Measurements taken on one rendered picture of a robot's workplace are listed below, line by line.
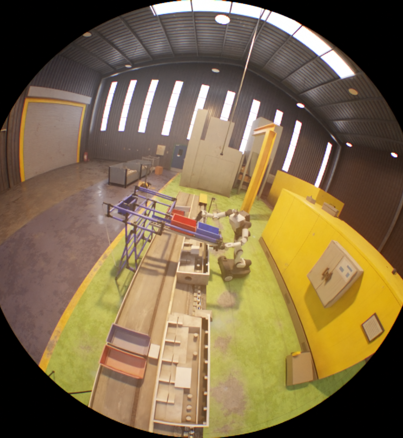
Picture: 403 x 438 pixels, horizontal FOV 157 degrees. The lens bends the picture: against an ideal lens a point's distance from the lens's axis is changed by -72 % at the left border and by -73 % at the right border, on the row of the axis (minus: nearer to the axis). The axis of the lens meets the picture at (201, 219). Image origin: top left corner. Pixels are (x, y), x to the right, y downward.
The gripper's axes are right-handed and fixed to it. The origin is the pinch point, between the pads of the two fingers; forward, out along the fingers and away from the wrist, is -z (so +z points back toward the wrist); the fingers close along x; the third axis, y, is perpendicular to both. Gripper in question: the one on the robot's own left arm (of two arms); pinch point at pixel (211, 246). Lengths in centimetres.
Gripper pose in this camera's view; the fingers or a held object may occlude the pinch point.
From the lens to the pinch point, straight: 205.2
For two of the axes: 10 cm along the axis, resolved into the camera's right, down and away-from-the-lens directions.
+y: 0.7, -8.9, -4.6
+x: 0.3, -4.6, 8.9
